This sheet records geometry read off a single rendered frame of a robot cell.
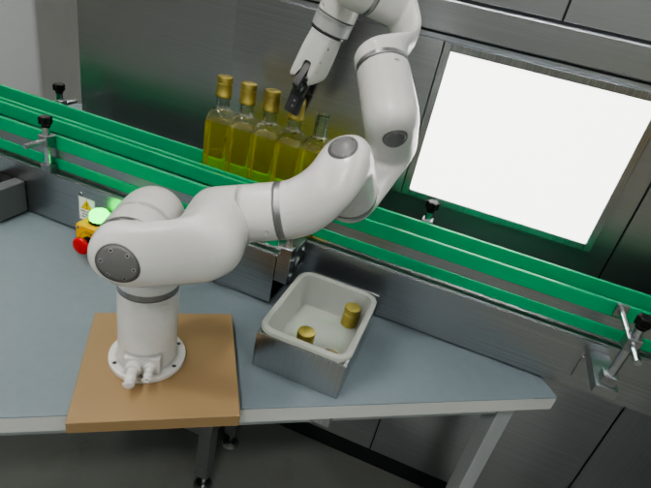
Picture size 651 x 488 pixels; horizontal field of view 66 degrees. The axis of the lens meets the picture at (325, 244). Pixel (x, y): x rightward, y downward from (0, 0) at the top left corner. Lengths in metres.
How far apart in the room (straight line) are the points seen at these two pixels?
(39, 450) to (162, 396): 0.99
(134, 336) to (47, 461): 1.00
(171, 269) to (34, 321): 0.46
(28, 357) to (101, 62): 0.84
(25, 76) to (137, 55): 1.77
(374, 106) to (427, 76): 0.39
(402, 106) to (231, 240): 0.31
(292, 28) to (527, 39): 0.49
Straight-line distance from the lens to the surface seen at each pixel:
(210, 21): 1.33
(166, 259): 0.66
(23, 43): 3.15
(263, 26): 1.23
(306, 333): 0.95
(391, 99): 0.75
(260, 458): 1.77
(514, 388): 1.12
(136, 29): 1.45
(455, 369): 1.09
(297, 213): 0.67
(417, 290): 1.09
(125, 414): 0.86
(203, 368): 0.92
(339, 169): 0.66
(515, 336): 1.12
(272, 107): 1.09
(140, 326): 0.83
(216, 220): 0.64
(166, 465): 1.75
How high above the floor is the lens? 1.42
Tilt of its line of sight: 29 degrees down
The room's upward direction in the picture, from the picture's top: 13 degrees clockwise
